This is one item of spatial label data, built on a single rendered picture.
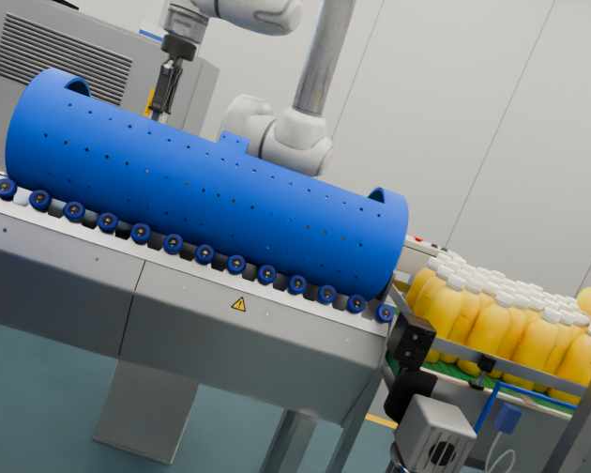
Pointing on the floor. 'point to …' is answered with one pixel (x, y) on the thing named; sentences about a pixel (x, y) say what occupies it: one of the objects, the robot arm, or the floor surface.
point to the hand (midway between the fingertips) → (155, 127)
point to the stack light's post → (583, 423)
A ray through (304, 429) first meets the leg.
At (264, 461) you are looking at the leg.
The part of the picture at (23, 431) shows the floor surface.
